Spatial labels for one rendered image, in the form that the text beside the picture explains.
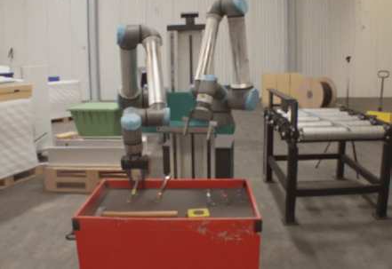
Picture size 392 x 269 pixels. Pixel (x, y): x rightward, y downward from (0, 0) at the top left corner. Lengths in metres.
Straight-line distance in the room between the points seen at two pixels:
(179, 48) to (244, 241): 1.68
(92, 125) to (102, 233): 3.95
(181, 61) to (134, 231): 1.58
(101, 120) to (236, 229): 4.02
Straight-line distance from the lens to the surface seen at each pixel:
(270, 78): 11.14
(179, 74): 2.69
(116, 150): 4.38
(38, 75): 5.82
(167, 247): 1.43
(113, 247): 1.47
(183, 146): 2.78
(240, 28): 2.28
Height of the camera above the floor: 1.53
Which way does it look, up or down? 9 degrees down
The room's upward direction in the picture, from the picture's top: 1 degrees counter-clockwise
